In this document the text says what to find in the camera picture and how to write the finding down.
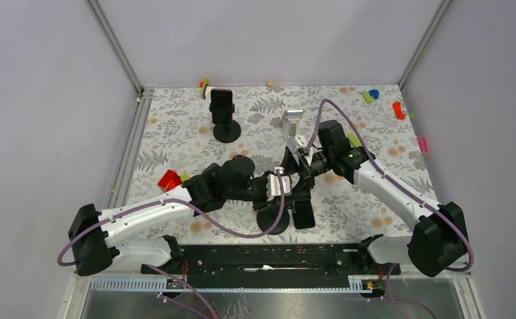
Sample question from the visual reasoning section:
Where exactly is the red curved block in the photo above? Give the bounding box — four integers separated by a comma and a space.
392, 101, 406, 120

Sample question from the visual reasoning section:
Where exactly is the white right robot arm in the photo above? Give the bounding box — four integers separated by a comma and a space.
281, 120, 473, 277

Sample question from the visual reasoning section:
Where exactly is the silver metal phone stand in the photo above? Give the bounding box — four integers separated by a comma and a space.
281, 109, 305, 140

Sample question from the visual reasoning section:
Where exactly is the floral patterned mat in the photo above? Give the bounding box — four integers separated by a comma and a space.
127, 84, 435, 244

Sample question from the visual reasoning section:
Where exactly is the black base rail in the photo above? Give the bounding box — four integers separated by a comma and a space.
160, 243, 401, 289

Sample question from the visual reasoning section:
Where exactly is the purple-edged smartphone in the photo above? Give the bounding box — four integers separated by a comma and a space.
209, 88, 234, 125

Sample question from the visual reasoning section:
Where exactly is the green toy block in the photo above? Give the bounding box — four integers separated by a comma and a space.
348, 134, 362, 148

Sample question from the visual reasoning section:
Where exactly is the red toy car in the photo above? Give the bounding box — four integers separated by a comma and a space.
157, 169, 191, 193

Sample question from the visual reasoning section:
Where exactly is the blue heart block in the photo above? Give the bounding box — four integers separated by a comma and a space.
368, 89, 380, 100

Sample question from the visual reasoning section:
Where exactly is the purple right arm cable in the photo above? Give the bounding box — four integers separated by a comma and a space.
305, 98, 475, 319

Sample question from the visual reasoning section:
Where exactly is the pink lego brick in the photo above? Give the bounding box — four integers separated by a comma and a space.
417, 137, 429, 154

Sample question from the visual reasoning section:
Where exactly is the black round-base phone stand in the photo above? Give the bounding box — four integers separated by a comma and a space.
256, 195, 311, 235

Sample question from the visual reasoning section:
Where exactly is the black phone stand with phone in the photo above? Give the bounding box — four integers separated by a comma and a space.
209, 88, 241, 144

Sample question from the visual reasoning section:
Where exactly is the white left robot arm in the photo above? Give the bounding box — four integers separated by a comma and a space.
57, 156, 291, 276

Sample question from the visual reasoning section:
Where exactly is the black smartphone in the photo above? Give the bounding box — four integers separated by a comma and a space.
293, 200, 316, 230

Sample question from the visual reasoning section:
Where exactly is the lime green block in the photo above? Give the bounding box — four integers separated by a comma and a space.
362, 91, 373, 104

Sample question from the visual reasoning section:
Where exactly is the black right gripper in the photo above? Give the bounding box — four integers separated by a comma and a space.
280, 145, 334, 201

